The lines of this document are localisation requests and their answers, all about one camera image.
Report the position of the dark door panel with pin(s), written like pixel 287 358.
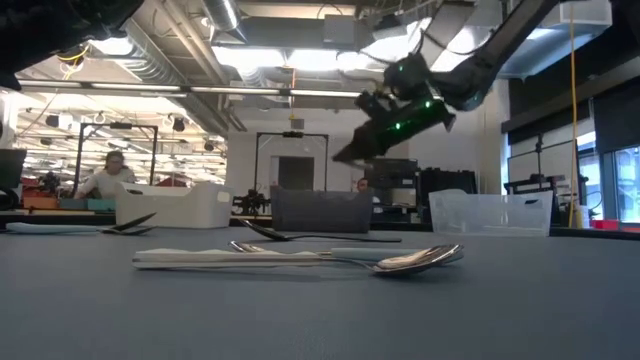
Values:
pixel 296 172

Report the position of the black equipment stand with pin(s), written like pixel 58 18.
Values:
pixel 539 180

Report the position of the black spoon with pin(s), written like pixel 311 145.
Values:
pixel 270 233
pixel 136 221

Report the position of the orange box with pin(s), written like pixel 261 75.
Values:
pixel 40 202

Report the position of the teal box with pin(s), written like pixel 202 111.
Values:
pixel 87 204

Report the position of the small black background robot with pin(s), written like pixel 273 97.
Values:
pixel 251 202

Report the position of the red box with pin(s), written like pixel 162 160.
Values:
pixel 605 224

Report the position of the white plastic bin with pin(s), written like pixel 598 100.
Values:
pixel 175 207

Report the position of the black metal frame rig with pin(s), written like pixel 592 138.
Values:
pixel 256 160
pixel 80 150

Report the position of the gray plastic bin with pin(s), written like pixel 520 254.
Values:
pixel 320 212

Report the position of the long ceiling light bar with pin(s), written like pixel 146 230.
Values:
pixel 150 87

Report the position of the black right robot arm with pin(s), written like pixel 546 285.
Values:
pixel 480 70

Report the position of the person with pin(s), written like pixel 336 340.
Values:
pixel 362 185
pixel 107 180

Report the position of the black storage crates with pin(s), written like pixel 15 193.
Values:
pixel 447 181

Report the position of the silver ventilation duct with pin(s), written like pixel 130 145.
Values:
pixel 225 17

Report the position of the clear plastic bin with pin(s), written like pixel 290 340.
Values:
pixel 490 215

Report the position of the black cabinet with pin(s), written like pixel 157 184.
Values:
pixel 392 175

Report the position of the black computer monitor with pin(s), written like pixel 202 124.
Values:
pixel 11 167

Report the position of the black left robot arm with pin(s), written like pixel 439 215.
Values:
pixel 55 25

